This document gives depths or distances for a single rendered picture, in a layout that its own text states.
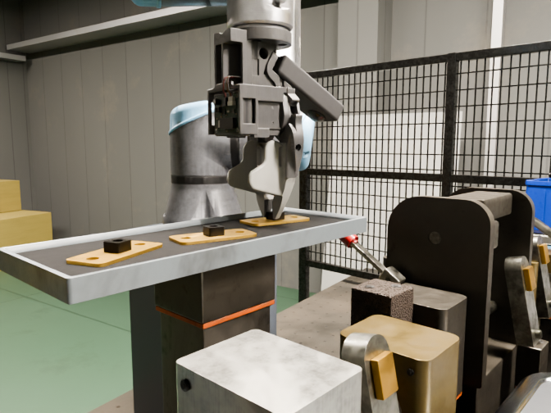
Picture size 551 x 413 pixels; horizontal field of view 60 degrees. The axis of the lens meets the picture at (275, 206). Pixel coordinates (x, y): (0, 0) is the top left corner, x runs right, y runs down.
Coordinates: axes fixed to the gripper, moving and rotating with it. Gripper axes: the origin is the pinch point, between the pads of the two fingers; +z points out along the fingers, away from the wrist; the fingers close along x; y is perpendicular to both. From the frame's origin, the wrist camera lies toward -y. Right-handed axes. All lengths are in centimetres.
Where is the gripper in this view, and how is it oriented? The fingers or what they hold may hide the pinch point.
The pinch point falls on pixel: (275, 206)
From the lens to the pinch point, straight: 58.1
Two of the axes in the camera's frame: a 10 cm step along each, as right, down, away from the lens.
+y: -8.0, 0.8, -5.9
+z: 0.0, 9.9, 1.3
